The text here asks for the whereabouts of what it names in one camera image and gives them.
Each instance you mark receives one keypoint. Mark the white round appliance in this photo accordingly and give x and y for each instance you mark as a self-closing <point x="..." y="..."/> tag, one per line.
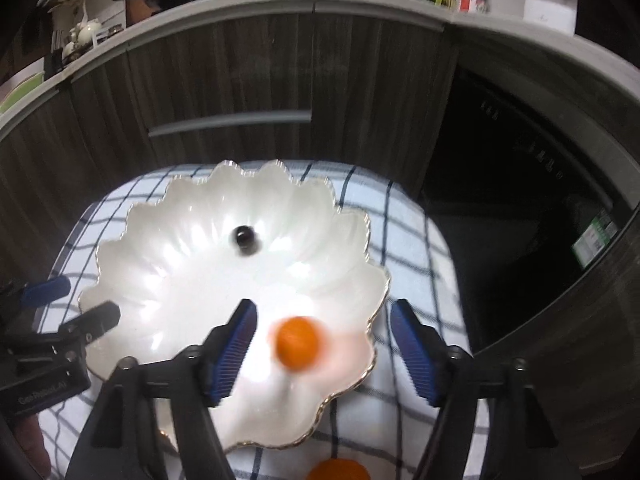
<point x="550" y="14"/>

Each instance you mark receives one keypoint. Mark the dark wooden kitchen cabinet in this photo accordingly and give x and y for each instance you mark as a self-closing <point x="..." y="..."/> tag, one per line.
<point x="225" y="70"/>

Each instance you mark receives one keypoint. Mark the small dark cherry tomato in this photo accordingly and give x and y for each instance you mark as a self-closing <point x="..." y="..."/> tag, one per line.
<point x="244" y="237"/>

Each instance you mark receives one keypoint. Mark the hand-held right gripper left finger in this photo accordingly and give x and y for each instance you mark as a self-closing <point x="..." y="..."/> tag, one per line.
<point x="237" y="352"/>

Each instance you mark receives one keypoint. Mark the red and white box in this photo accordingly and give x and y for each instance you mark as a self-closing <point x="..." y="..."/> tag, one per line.
<point x="470" y="2"/>

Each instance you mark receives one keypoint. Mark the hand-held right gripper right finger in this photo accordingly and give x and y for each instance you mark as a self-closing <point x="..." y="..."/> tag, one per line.
<point x="412" y="355"/>

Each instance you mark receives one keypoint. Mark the white scalloped bowl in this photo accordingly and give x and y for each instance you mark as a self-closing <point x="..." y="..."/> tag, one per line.
<point x="190" y="270"/>

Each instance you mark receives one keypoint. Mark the black dishwasher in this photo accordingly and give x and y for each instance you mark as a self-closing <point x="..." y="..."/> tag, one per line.
<point x="525" y="200"/>

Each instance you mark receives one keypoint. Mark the orange cherry tomato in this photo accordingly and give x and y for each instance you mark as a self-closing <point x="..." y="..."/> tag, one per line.
<point x="297" y="342"/>
<point x="337" y="471"/>

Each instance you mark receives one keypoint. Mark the white teapot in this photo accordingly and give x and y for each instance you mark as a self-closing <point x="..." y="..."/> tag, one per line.
<point x="87" y="31"/>

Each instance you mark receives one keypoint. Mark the person's left hand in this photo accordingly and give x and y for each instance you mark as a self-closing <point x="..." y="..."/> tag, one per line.
<point x="30" y="445"/>

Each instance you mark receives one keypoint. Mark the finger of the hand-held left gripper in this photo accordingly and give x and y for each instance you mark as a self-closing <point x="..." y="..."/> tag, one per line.
<point x="47" y="290"/>
<point x="95" y="321"/>

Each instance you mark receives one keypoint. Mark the blue checked cloth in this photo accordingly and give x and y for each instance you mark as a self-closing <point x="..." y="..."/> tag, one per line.
<point x="415" y="240"/>

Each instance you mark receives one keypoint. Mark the green label sticker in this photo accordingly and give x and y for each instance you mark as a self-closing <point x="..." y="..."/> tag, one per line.
<point x="595" y="237"/>

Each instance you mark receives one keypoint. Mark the green plate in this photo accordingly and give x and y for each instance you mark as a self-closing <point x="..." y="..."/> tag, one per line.
<point x="20" y="90"/>

